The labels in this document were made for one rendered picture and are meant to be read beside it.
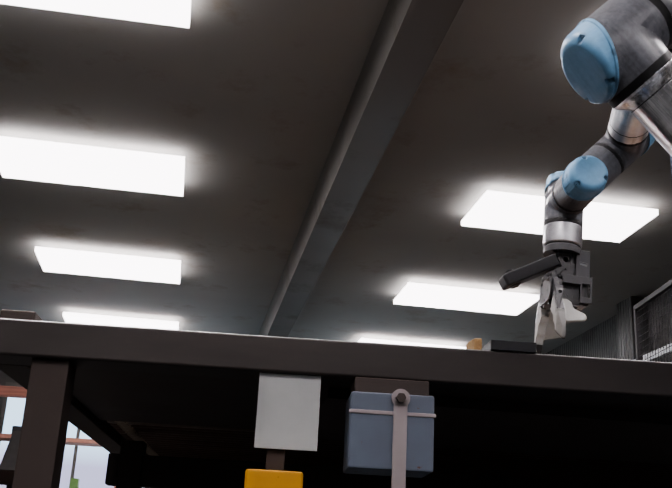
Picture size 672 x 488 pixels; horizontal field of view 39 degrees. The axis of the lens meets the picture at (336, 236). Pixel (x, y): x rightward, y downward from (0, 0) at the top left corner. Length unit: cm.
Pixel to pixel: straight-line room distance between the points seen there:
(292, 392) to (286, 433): 7
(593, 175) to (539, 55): 314
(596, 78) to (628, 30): 8
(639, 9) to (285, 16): 325
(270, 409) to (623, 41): 78
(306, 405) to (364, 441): 11
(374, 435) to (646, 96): 66
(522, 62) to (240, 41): 142
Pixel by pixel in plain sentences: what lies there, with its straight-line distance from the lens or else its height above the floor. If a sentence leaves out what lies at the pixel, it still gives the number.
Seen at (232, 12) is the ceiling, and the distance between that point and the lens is 465.
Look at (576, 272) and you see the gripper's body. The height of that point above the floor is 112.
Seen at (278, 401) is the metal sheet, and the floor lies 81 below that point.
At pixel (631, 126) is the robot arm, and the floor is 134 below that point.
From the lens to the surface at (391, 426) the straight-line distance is 154.
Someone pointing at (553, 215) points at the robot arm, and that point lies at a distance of 190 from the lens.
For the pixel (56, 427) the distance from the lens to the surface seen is 158.
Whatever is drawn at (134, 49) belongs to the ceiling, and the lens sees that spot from 507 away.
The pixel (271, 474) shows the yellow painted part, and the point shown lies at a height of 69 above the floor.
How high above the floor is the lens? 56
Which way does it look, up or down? 19 degrees up
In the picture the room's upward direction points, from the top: 3 degrees clockwise
